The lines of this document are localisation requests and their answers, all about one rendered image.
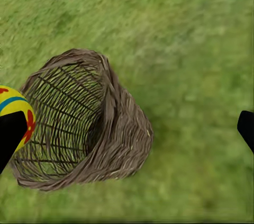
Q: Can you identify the easter egg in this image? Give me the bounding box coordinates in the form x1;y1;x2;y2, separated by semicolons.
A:
0;84;36;152

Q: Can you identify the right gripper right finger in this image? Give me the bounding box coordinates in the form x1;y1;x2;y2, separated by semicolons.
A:
237;110;254;153

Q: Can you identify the wicker basket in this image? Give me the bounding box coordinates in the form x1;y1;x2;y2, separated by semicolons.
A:
7;48;153;193

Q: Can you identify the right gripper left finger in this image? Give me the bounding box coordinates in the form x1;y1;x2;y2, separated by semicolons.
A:
0;111;28;174

